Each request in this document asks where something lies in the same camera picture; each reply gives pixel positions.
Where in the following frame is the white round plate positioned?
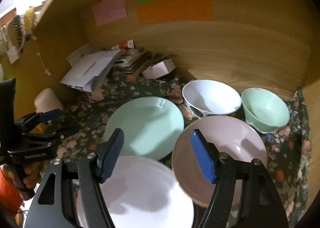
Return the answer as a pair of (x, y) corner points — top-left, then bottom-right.
(76, 155), (195, 228)

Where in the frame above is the hanging beaded pull cord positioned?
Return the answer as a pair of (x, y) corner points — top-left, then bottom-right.
(31, 35), (52, 77)

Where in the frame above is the red white tube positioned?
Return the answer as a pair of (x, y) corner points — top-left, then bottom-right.
(111, 39), (135, 50)

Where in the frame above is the stack of books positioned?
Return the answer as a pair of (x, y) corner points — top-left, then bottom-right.
(112, 48), (152, 73)

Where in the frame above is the pink sticky note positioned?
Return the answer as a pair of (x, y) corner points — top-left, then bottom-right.
(92, 0), (127, 26)

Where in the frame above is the white bowl with black spots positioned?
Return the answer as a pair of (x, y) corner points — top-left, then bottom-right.
(182, 79), (241, 118)

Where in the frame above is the small white box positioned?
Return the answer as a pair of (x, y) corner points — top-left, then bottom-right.
(142, 58), (176, 79)

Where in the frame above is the stack of white papers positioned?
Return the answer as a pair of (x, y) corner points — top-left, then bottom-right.
(60, 49), (126, 92)

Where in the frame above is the orange sticky note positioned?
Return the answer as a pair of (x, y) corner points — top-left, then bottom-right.
(135, 0), (214, 25)

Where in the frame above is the orange left sleeve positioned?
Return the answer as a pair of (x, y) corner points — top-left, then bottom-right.
(0, 170), (23, 218)

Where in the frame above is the mint green bowl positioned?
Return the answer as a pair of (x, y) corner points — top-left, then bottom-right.
(241, 87), (290, 134)

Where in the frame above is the mint green round plate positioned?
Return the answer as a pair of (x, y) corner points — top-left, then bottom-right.
(105, 96), (184, 160)

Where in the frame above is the pink bowl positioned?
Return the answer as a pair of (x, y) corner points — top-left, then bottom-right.
(171, 115), (268, 209)

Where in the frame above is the left hand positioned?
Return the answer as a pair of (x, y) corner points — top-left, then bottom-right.
(1, 160), (48, 189)

